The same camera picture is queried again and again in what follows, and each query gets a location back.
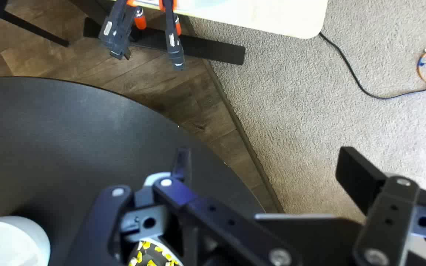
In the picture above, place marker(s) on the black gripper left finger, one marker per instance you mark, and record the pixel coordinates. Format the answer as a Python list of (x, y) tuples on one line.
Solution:
[(105, 217)]

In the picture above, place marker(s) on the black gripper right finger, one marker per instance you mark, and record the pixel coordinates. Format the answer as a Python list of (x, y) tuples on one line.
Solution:
[(388, 217)]

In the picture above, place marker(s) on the clear plastic food container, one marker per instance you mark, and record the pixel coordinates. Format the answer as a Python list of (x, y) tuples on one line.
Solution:
[(133, 257)]

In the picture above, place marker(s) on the yellow snack pieces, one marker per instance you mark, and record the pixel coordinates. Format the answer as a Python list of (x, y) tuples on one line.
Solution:
[(151, 252)]

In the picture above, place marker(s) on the white ceramic bowl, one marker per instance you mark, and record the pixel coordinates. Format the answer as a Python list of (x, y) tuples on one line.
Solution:
[(6, 245)]

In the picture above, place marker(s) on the black and orange clamp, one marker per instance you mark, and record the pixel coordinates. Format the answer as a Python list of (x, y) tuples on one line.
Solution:
[(173, 39), (117, 31)]

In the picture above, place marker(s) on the black table foot bar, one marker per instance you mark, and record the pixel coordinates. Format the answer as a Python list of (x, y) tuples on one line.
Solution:
[(213, 50)]

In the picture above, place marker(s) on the black stand leg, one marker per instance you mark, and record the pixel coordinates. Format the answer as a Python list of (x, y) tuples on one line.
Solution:
[(30, 28)]

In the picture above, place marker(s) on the white work table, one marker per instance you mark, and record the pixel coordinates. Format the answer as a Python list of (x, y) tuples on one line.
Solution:
[(272, 16)]

